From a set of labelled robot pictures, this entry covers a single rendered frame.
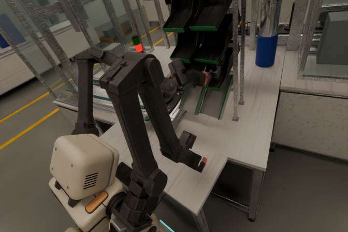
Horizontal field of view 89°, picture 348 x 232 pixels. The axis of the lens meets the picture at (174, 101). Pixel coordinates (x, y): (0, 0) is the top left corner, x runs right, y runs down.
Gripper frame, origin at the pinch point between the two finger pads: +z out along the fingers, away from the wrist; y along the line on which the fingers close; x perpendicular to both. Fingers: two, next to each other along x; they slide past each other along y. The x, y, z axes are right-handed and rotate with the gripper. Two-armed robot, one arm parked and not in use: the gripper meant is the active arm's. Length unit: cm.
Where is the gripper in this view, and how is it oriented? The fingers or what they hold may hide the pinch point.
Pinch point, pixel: (203, 76)
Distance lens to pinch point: 95.6
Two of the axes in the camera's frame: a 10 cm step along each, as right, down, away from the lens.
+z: 6.4, -2.0, 7.5
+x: -1.1, 9.3, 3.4
